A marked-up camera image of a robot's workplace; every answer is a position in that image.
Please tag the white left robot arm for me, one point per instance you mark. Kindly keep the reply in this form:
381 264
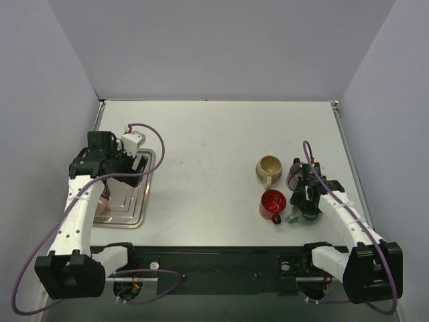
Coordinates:
70 270

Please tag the aluminium table edge rail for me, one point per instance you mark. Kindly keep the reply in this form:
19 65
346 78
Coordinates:
360 193

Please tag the stainless steel tray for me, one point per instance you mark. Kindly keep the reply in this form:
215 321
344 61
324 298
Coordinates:
126 205

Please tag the brown striped mug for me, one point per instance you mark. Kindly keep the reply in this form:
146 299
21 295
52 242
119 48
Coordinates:
106 194

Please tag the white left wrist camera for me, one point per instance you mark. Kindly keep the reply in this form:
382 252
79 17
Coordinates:
131 142

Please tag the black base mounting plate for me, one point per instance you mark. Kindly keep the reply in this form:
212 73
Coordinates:
219 271

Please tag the pink mug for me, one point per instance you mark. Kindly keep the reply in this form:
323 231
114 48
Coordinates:
102 206

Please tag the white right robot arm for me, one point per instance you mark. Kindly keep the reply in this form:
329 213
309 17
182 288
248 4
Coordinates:
372 268

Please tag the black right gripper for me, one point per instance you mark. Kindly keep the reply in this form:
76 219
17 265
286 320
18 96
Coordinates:
305 200

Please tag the lavender mug with black handle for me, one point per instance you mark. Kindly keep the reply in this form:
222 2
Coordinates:
295 174

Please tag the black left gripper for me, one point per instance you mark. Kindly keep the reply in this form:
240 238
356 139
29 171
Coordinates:
135 170

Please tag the red mug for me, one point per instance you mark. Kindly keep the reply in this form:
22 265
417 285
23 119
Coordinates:
272 204

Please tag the cream mug with blue drips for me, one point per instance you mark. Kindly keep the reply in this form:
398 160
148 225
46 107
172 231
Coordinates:
268 170

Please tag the teal green mug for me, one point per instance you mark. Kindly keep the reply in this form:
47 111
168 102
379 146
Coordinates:
297 216

